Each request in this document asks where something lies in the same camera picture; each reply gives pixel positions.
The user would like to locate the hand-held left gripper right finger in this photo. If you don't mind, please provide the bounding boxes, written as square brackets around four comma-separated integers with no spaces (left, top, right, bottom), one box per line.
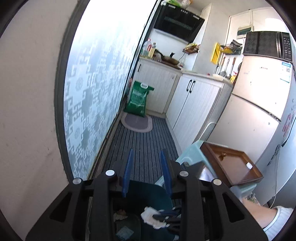
[160,149,269,241]

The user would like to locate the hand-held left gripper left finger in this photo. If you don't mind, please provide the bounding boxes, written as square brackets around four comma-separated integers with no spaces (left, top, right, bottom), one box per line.
[25,148,134,241]

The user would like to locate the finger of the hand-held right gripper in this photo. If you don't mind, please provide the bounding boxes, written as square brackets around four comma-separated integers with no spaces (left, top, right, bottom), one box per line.
[158,207,182,215]
[152,214,182,235]

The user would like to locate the white tissue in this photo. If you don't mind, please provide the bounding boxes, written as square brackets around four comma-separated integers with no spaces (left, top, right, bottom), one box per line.
[141,207,168,229]

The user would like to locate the teal plastic trash bin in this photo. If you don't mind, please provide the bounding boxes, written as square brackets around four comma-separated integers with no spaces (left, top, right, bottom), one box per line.
[111,181,183,241]

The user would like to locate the person's right forearm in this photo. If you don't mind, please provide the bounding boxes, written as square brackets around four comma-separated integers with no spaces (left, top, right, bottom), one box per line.
[242,198,294,235]

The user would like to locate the sliding door floor track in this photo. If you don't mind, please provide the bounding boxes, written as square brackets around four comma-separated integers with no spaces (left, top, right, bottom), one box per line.
[88,109,127,181]

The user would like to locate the pale green plastic chair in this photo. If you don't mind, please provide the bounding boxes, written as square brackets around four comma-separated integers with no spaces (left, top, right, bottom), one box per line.
[154,122,257,204]

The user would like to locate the grey striped floor runner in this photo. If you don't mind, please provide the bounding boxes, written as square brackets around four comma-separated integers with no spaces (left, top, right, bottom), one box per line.
[91,115,185,186]

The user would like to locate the crumpled brown paper scrap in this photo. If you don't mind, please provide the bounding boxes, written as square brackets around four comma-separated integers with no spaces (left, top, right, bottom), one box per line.
[113,209,128,221]

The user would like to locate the small blue square packet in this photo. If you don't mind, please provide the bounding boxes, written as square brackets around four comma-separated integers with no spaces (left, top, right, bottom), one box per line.
[116,226,135,241]

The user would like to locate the grey oval floor mat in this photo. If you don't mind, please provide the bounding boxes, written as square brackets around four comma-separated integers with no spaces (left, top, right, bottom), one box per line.
[120,112,153,133]

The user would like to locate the brown wooden tray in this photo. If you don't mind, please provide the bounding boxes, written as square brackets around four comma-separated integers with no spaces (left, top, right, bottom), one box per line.
[200,142,264,187]

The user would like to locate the white double-door base cabinet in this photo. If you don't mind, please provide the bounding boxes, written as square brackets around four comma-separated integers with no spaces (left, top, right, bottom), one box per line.
[165,72,234,151]

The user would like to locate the green rice bag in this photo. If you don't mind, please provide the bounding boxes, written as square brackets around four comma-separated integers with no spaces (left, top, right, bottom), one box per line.
[124,81,155,117]

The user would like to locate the white single-door base cabinet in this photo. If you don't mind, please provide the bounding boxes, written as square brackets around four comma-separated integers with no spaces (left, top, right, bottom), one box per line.
[133,57,183,117]

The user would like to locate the patterned frosted glass door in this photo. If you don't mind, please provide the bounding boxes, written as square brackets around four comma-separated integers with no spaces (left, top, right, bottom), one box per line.
[63,0,160,179]

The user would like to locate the frying pan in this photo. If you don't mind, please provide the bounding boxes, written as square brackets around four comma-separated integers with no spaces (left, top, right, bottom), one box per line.
[159,52,180,66]

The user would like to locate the hanging kitchen utensils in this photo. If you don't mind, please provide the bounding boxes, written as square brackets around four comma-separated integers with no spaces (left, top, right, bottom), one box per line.
[215,57,237,79]

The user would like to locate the white refrigerator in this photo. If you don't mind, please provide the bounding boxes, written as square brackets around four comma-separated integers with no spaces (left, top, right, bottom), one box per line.
[206,54,296,209]

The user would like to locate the yellow oil bottle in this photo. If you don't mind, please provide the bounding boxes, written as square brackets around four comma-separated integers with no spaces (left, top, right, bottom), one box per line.
[148,42,157,58]

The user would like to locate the clear cooking oil bottle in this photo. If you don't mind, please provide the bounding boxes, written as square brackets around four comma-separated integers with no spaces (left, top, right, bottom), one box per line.
[141,39,152,58]

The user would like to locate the red fridge magnet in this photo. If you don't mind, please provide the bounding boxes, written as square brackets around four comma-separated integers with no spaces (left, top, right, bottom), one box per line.
[282,113,293,138]

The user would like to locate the black range hood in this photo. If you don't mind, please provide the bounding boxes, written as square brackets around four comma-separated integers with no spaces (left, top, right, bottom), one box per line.
[154,3,205,43]

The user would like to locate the black microwave oven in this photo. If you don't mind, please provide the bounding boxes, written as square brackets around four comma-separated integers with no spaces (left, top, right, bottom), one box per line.
[243,31,295,62]

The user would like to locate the dark door frame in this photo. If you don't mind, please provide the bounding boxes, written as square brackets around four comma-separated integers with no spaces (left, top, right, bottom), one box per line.
[54,0,93,181]

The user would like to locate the white power cable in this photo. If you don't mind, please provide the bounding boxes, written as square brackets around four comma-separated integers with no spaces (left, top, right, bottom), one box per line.
[268,139,285,209]

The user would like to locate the wall spice shelf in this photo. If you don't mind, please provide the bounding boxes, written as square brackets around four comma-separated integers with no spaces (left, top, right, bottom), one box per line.
[183,43,200,54]

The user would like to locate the yellow wall rack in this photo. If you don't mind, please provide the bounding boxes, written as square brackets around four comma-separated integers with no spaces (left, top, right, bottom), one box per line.
[211,42,223,64]

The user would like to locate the wall electrical box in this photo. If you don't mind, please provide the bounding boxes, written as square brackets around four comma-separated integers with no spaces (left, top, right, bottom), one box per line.
[237,25,254,39]

